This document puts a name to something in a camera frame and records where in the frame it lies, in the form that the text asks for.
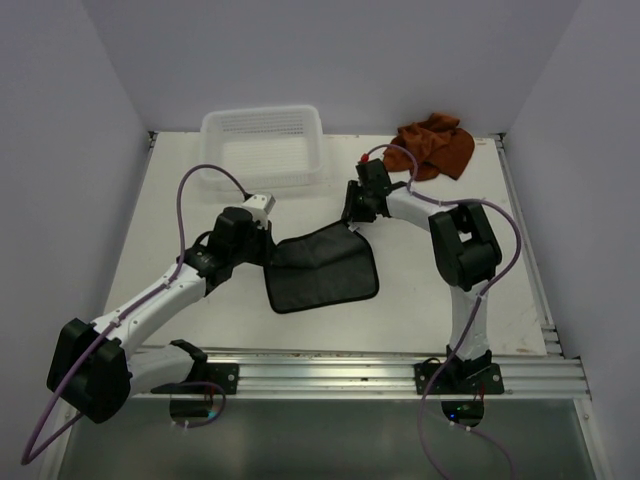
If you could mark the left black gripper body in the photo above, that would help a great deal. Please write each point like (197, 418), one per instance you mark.
(255, 249)

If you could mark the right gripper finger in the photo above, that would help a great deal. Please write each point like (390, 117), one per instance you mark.
(350, 197)
(356, 210)

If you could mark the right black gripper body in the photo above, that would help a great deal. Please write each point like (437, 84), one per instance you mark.
(370, 217)

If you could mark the blue and grey towel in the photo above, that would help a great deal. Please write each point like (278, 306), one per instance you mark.
(330, 266)

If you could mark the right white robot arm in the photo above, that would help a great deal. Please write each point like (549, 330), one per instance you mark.
(466, 254)

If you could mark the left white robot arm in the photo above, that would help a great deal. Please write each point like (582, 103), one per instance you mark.
(97, 367)

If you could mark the brown towel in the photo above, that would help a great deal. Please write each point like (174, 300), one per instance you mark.
(439, 145)

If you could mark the white plastic basket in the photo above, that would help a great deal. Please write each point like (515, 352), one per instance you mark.
(267, 147)

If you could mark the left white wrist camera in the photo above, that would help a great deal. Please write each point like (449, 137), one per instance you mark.
(260, 206)

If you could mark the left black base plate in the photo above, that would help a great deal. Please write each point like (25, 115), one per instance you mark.
(225, 375)

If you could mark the aluminium rail frame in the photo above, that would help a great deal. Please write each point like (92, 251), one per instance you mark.
(330, 393)

